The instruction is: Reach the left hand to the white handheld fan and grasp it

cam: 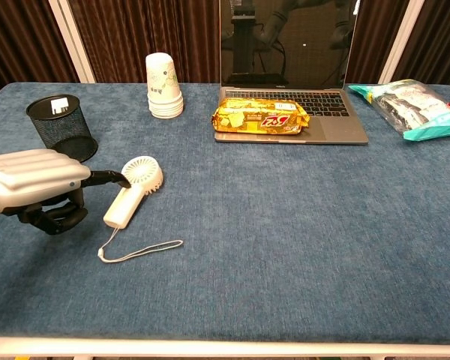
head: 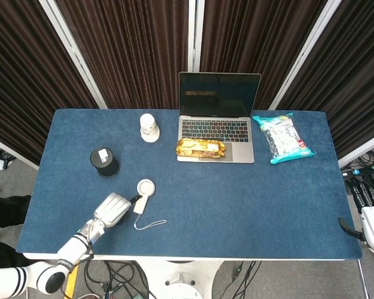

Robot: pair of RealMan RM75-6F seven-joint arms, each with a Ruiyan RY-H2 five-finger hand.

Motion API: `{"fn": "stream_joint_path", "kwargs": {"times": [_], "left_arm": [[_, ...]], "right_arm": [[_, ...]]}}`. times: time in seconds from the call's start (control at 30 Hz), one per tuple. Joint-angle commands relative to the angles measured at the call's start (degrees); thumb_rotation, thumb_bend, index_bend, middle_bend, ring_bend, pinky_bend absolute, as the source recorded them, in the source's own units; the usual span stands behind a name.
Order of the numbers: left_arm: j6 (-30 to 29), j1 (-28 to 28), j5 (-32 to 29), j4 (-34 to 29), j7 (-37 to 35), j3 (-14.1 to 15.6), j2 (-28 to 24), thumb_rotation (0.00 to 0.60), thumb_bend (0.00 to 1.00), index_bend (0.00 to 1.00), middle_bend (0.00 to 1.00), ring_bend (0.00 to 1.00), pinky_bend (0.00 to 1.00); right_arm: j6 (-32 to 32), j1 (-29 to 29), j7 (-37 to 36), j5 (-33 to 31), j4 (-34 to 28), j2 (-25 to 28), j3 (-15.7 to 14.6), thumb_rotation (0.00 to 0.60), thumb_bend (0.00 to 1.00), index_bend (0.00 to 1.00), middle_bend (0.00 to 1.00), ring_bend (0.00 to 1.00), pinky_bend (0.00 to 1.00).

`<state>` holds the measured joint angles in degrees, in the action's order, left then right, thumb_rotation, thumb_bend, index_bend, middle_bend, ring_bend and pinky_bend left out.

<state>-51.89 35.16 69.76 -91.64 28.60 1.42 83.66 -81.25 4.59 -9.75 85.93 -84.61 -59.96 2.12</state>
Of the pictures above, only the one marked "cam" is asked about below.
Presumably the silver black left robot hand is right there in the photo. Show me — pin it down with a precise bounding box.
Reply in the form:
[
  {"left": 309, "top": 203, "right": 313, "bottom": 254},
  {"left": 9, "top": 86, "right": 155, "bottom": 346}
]
[{"left": 0, "top": 148, "right": 132, "bottom": 236}]

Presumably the white handheld mini fan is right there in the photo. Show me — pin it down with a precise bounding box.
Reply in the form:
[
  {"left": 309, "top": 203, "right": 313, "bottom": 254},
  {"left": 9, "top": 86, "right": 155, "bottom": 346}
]
[{"left": 97, "top": 155, "right": 185, "bottom": 264}]

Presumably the black mesh pen holder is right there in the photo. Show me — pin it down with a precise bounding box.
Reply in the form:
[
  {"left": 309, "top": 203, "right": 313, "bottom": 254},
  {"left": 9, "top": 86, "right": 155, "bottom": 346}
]
[{"left": 25, "top": 93, "right": 99, "bottom": 164}]

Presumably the stack of white paper cups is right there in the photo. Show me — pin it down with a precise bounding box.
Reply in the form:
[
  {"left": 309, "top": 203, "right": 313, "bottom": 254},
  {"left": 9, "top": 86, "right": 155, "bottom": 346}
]
[{"left": 145, "top": 52, "right": 185, "bottom": 120}]

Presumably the dark brown curtain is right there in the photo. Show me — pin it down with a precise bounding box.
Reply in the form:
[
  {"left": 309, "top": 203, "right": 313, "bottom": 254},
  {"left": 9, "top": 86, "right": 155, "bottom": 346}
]
[{"left": 0, "top": 0, "right": 450, "bottom": 102}]

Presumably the blue fabric table cover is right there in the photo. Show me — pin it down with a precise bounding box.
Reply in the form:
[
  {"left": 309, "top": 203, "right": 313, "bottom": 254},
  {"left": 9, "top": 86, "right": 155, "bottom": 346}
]
[{"left": 0, "top": 82, "right": 450, "bottom": 345}]

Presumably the golden biscuit snack package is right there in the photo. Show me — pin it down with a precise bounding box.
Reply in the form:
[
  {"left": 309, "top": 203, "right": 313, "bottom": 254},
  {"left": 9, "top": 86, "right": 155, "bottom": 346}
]
[{"left": 211, "top": 97, "right": 311, "bottom": 135}]

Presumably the grey open laptop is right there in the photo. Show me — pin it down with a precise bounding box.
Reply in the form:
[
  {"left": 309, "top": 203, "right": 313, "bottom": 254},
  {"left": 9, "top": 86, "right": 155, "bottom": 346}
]
[{"left": 214, "top": 0, "right": 370, "bottom": 146}]

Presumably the teal clear plastic snack bag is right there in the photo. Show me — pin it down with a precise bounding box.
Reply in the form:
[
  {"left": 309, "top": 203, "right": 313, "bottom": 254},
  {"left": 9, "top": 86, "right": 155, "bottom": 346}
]
[{"left": 347, "top": 79, "right": 450, "bottom": 143}]

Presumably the white frame post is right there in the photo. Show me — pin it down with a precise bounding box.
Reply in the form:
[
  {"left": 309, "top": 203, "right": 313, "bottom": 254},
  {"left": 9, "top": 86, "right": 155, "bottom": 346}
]
[
  {"left": 47, "top": 0, "right": 96, "bottom": 84},
  {"left": 376, "top": 0, "right": 425, "bottom": 85}
]

